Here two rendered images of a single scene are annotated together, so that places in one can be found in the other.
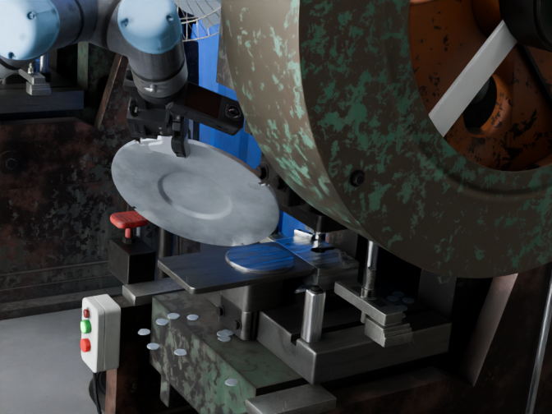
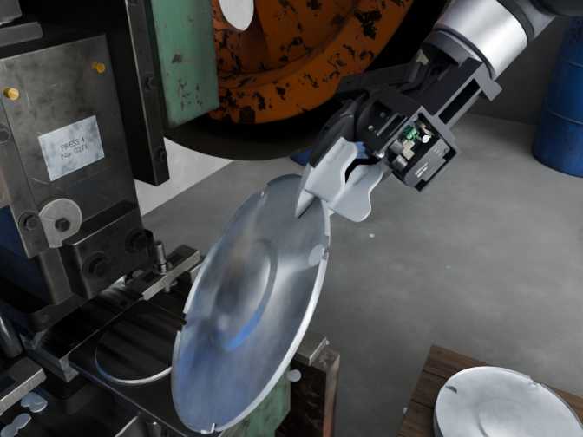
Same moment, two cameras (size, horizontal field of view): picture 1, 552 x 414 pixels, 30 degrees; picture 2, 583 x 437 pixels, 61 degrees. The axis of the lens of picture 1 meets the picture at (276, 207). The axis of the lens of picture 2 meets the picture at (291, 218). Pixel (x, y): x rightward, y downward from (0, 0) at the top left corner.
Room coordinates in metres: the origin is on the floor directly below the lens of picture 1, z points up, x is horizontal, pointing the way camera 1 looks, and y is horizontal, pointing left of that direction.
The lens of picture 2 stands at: (1.72, 0.53, 1.29)
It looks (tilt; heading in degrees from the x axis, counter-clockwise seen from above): 33 degrees down; 246
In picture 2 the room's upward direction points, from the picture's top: straight up
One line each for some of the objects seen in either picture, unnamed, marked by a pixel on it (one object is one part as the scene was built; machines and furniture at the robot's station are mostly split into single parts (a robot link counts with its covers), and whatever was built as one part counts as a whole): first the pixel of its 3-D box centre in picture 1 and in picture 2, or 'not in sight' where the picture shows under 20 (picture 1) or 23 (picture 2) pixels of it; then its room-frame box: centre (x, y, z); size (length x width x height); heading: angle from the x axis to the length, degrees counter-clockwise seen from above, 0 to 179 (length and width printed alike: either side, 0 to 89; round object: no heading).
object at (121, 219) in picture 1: (129, 233); not in sight; (1.93, 0.29, 0.72); 0.07 x 0.06 x 0.08; 124
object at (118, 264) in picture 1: (131, 284); not in sight; (1.92, 0.28, 0.62); 0.10 x 0.06 x 0.20; 34
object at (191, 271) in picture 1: (234, 295); (174, 392); (1.69, 0.06, 0.72); 0.25 x 0.14 x 0.14; 124
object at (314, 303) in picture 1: (313, 312); not in sight; (1.57, -0.08, 0.75); 0.03 x 0.03 x 0.10; 34
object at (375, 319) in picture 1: (371, 296); (166, 264); (1.64, -0.18, 0.76); 0.17 x 0.06 x 0.10; 34
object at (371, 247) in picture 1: (372, 249); not in sight; (1.75, -0.18, 0.81); 0.02 x 0.02 x 0.14
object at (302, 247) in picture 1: (315, 261); (87, 324); (1.78, -0.08, 0.76); 0.15 x 0.09 x 0.05; 34
